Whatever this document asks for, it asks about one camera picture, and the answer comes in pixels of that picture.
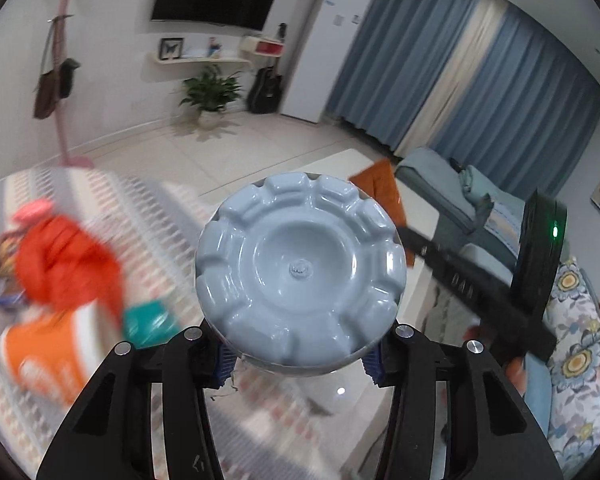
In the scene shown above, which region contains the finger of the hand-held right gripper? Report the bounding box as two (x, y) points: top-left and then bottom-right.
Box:
(397, 226), (558, 361)

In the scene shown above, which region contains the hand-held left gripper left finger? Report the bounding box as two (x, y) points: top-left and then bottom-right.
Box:
(36, 326), (238, 480)

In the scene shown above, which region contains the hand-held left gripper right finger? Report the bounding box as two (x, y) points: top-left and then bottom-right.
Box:
(362, 324), (565, 480)

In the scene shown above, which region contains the teal packet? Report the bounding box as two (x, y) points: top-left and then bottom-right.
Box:
(122, 300), (181, 348)

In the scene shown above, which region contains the pale blue plastic bottle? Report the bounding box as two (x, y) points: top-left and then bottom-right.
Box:
(194, 171), (408, 378)

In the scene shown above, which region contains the orange and white box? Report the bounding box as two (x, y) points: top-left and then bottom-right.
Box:
(2, 310), (97, 406)

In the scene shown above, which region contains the orange plastic bag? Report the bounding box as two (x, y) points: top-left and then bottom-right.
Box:
(17, 215), (126, 322)

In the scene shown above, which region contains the brown shoulder bag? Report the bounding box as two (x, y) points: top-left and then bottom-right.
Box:
(33, 67), (61, 120)

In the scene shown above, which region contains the teal folded blanket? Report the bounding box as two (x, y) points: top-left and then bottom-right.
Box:
(457, 166), (497, 207)

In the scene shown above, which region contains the floral sofa cushion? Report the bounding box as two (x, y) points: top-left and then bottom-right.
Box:
(541, 256), (600, 476)

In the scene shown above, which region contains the grey blue sofa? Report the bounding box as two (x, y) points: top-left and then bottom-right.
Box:
(395, 147), (527, 263)

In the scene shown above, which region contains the blue curtain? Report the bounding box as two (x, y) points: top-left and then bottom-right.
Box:
(430, 7), (600, 197)
(325, 0), (483, 153)

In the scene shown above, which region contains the beige curtain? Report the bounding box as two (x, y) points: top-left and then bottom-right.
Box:
(402, 0), (511, 158)

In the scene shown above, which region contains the colourful snack packet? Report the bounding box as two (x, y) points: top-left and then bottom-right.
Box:
(0, 232), (29, 306)

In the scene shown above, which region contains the pink round lid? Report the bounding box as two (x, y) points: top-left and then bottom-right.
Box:
(12, 199), (56, 224)

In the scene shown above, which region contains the potted green plant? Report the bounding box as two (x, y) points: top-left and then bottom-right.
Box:
(179, 65), (244, 129)

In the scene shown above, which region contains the white refrigerator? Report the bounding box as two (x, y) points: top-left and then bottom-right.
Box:
(279, 0), (377, 125)

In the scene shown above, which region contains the black acoustic guitar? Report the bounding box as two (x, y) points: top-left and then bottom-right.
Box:
(246, 66), (284, 115)

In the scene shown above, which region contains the pink coat rack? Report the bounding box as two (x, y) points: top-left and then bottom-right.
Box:
(45, 0), (94, 169)

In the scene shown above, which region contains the white and red cubby shelf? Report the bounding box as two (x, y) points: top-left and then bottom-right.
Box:
(240, 35), (286, 59)

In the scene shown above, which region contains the framed butterfly picture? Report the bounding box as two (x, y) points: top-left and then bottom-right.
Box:
(159, 37), (185, 61)

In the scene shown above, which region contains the white wavy wall shelf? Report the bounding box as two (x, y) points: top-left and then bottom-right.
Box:
(153, 55), (253, 67)

